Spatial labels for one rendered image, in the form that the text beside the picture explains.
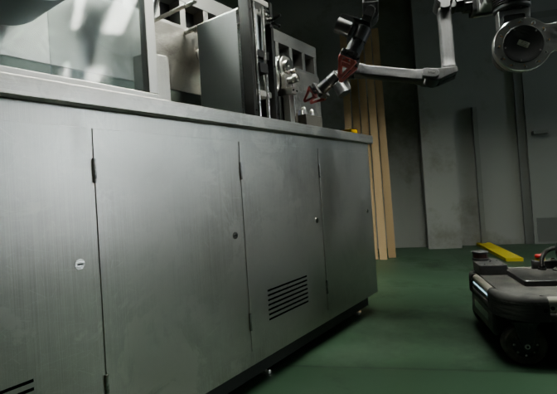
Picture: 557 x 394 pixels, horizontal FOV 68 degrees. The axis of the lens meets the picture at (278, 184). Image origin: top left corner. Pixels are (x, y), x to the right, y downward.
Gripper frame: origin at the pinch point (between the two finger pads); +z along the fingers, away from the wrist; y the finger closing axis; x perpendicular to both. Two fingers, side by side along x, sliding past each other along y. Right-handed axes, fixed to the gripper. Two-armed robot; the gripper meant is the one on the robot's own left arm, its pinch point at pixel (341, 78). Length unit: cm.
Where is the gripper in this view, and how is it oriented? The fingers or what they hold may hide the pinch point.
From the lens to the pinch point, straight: 158.6
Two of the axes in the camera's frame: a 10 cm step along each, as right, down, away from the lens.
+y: -2.1, 0.0, -9.8
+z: -4.2, 9.0, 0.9
